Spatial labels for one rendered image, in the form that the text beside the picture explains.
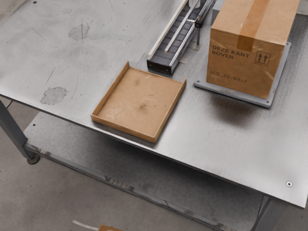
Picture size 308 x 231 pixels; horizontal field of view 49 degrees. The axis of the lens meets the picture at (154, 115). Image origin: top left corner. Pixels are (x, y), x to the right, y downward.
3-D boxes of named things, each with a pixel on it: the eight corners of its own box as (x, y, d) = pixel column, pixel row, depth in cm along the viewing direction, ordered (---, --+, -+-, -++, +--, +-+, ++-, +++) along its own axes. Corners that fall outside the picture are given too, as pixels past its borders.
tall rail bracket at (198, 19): (186, 40, 151) (187, 9, 138) (202, 44, 149) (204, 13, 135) (184, 45, 149) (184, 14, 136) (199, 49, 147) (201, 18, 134)
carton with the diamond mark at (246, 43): (228, 33, 149) (237, -23, 127) (284, 46, 142) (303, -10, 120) (205, 82, 134) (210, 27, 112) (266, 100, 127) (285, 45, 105)
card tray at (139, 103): (129, 66, 144) (127, 59, 141) (186, 84, 136) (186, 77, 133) (92, 120, 129) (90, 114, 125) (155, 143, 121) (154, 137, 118)
